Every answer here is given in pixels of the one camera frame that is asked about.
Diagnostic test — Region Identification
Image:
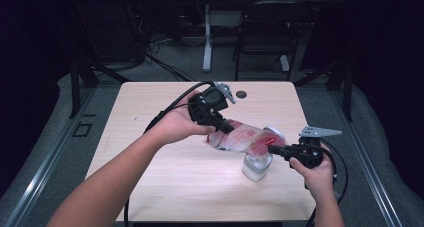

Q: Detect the red white spouted pouch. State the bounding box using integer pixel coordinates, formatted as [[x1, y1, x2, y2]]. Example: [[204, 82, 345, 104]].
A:
[[204, 119, 287, 156]]

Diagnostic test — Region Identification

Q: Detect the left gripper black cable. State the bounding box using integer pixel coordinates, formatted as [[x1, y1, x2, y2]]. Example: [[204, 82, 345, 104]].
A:
[[123, 81, 215, 227]]

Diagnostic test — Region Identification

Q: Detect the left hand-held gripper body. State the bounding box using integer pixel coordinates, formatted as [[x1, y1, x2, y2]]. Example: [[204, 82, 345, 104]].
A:
[[188, 81, 238, 126]]

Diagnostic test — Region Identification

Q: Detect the person's right hand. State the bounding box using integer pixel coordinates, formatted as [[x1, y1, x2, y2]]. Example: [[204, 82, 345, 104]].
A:
[[289, 146, 336, 197]]

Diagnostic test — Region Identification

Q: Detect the black metal stand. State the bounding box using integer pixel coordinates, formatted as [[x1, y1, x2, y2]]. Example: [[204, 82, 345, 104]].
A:
[[68, 53, 132, 120], [293, 58, 354, 123]]

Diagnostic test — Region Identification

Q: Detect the white mug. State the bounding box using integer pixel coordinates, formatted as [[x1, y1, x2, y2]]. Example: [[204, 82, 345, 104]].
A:
[[242, 125, 285, 182]]

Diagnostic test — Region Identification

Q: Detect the black folding chair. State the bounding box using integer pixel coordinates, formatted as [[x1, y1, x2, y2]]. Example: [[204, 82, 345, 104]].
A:
[[233, 0, 316, 82]]

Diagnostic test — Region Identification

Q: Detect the bundle of floor cables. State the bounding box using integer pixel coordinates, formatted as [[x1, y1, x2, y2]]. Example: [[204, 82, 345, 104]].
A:
[[126, 6, 198, 83]]

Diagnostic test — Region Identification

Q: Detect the person's left hand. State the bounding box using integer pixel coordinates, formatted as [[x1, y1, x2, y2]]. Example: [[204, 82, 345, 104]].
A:
[[151, 98, 216, 147]]

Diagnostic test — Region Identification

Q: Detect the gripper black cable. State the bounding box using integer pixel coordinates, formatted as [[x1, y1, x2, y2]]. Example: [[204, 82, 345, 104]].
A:
[[123, 81, 215, 227], [303, 138, 349, 227]]

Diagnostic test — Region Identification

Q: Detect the aluminium floor rail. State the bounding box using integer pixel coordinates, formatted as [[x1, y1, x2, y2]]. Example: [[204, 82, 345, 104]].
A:
[[6, 86, 98, 227], [328, 90, 404, 227]]

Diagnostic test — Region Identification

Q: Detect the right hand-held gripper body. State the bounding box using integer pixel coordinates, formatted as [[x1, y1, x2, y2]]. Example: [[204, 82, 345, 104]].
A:
[[289, 125, 343, 170]]

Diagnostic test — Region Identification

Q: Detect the white desk leg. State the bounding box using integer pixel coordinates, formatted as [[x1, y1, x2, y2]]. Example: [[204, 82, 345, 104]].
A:
[[279, 54, 291, 72], [202, 4, 214, 73]]

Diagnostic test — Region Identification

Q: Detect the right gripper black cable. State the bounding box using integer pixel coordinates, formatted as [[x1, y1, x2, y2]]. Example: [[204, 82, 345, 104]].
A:
[[303, 138, 349, 227]]

